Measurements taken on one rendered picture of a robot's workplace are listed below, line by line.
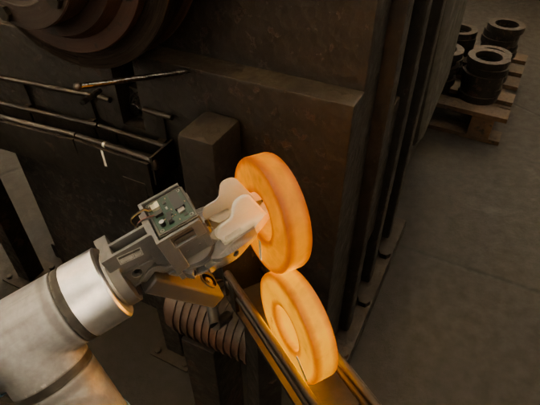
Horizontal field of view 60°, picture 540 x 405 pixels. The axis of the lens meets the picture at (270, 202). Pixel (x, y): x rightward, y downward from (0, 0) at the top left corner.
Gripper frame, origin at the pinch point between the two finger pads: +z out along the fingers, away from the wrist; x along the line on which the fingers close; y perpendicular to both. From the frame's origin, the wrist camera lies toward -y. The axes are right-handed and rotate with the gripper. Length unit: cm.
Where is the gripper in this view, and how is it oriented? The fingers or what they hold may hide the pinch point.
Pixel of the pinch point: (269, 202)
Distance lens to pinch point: 58.4
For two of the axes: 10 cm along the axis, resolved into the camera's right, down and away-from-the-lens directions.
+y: -2.4, -6.4, -7.3
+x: -4.7, -5.8, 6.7
